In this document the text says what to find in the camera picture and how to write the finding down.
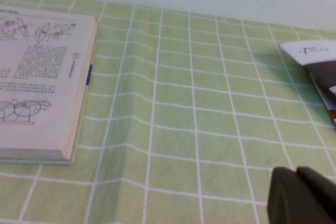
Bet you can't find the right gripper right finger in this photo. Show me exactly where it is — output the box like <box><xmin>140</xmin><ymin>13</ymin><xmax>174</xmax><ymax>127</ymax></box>
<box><xmin>296</xmin><ymin>165</ymin><xmax>336</xmax><ymax>224</ymax></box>

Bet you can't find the white and dark brochure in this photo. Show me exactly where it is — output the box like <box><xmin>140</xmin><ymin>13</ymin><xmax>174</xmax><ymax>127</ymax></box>
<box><xmin>279</xmin><ymin>39</ymin><xmax>336</xmax><ymax>128</ymax></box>

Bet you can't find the green checked tablecloth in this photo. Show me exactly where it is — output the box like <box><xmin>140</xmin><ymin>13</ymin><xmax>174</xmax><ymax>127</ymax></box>
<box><xmin>0</xmin><ymin>0</ymin><xmax>336</xmax><ymax>224</ymax></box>

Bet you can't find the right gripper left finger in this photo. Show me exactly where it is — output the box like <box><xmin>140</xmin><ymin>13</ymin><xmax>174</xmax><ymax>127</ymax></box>
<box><xmin>267</xmin><ymin>167</ymin><xmax>316</xmax><ymax>224</ymax></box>

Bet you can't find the white hardcover book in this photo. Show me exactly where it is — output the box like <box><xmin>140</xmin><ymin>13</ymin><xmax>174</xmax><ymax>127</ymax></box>
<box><xmin>0</xmin><ymin>5</ymin><xmax>100</xmax><ymax>167</ymax></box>

